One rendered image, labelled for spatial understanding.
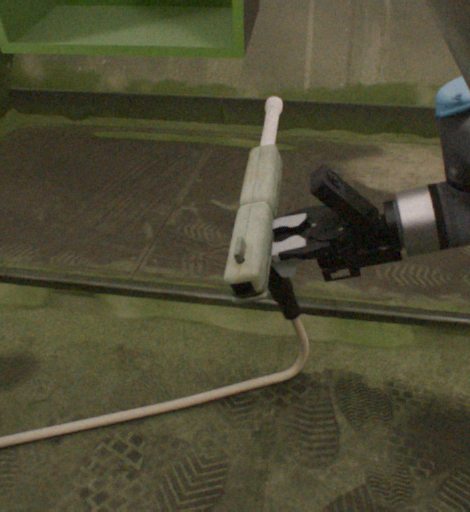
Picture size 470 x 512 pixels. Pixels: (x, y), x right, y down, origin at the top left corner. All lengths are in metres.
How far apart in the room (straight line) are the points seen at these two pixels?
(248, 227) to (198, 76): 1.48
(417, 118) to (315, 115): 0.38
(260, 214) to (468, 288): 0.64
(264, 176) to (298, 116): 1.29
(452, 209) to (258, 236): 0.25
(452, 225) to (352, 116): 1.40
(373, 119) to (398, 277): 0.97
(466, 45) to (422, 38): 1.72
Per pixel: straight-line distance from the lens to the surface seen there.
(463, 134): 0.63
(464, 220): 0.70
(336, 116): 2.07
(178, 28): 1.47
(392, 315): 1.11
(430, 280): 1.23
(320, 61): 2.11
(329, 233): 0.71
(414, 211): 0.70
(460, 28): 0.45
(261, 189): 0.76
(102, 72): 2.26
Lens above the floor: 0.70
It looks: 32 degrees down
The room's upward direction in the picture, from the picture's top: straight up
